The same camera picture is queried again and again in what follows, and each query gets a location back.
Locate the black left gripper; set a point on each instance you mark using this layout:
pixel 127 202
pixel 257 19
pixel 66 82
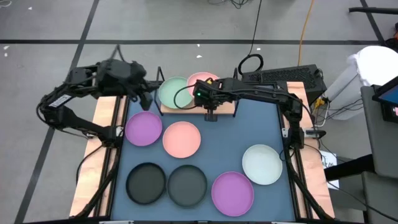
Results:
pixel 121 76

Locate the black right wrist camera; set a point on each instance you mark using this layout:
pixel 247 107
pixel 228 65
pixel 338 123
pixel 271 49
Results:
pixel 201 93

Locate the black metal bar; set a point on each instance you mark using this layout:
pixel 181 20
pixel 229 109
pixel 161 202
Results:
pixel 373 10

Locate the white bin with bag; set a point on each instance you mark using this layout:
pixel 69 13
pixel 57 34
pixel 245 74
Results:
pixel 376 62

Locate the black round plate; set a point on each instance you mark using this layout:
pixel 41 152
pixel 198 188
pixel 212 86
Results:
pixel 145 183

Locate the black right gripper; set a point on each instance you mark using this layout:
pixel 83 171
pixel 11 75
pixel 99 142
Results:
pixel 222 91

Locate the purple round plate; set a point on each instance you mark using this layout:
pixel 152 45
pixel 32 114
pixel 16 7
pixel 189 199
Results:
pixel 232 194
pixel 143 128

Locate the black stand base beam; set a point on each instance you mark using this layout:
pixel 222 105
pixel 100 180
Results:
pixel 348 168

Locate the white round plate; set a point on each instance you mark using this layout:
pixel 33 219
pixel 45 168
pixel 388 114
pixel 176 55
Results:
pixel 262 165

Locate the mint green round plate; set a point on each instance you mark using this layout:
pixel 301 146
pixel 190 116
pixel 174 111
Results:
pixel 168 90

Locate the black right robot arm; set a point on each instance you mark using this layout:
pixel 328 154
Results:
pixel 264 93

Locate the yellow plug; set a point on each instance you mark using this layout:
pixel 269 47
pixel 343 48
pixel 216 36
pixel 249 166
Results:
pixel 318 102

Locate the tablet with blue screen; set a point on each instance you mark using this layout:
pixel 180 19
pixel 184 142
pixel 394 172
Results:
pixel 390 96

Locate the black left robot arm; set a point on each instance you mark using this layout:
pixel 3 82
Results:
pixel 81 126

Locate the black computer case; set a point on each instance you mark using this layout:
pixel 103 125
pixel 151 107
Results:
pixel 286 76

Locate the white handwritten paper sheet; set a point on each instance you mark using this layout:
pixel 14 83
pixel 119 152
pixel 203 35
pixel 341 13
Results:
pixel 328 161

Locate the blue table mat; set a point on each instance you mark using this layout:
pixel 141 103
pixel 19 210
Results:
pixel 248 130

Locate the pink round plate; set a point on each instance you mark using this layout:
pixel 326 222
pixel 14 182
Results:
pixel 181 140
pixel 199 77

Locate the grey equipment cabinet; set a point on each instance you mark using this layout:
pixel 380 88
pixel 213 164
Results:
pixel 385 149

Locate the black orange device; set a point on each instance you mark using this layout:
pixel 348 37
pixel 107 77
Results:
pixel 392 42

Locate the dark grey round plate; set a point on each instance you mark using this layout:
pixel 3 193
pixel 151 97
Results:
pixel 187 186

